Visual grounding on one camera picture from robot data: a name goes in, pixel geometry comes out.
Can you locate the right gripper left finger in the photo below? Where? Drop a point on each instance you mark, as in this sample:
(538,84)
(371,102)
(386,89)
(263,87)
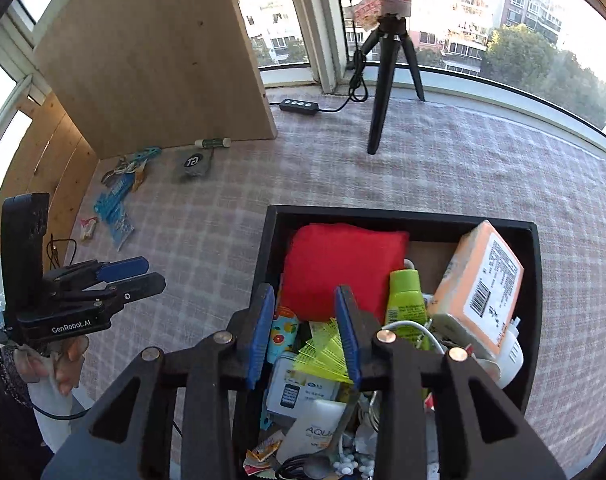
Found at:
(128,432)

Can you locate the grey T3 pouch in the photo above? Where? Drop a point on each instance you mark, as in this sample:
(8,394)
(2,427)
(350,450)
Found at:
(192,164)

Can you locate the clear phone card pack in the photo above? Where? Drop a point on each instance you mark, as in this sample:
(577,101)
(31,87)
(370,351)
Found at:
(291,391)

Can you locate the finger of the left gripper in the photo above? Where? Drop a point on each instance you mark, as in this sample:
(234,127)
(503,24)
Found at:
(113,297)
(118,269)

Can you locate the pine wood back panel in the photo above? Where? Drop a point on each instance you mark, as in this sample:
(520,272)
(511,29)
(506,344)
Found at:
(54,158)

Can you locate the white Aqua sunscreen tube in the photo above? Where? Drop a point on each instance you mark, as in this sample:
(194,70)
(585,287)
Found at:
(312,430)

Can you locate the teal clothespin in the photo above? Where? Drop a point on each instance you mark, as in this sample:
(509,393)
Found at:
(144,154)

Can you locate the person left hand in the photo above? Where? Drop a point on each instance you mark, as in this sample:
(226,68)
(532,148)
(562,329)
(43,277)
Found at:
(66,364)

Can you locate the red cloth pouch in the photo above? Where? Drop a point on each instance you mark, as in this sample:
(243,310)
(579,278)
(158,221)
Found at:
(322,257)

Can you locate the black tripod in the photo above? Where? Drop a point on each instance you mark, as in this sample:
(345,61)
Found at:
(391,36)

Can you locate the black storage tray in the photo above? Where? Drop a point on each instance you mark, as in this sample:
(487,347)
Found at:
(433,239)

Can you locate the wooden divider board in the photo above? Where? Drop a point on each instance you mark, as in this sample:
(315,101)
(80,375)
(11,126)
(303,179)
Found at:
(137,73)

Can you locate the orange tissue pack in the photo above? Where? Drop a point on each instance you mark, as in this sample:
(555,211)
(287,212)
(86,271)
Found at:
(477,295)

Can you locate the blue serrated sachet pack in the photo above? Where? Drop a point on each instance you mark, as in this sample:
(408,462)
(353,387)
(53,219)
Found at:
(111,210)

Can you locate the white plastic bottle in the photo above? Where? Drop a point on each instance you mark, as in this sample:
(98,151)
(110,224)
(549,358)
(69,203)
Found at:
(511,357)

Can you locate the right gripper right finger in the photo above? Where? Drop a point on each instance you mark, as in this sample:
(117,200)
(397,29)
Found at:
(480,432)

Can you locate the black power strip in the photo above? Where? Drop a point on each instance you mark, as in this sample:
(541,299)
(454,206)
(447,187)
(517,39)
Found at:
(307,108)

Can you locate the Coffee mate sachet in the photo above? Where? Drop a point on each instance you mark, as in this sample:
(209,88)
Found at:
(87,227)

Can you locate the plaid pink tablecloth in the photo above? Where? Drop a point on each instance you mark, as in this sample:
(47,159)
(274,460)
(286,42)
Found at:
(203,235)

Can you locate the lime green bottle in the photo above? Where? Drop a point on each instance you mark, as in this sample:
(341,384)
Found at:
(406,303)

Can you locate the small green white tube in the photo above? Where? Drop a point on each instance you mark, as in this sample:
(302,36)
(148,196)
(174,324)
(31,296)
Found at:
(211,144)

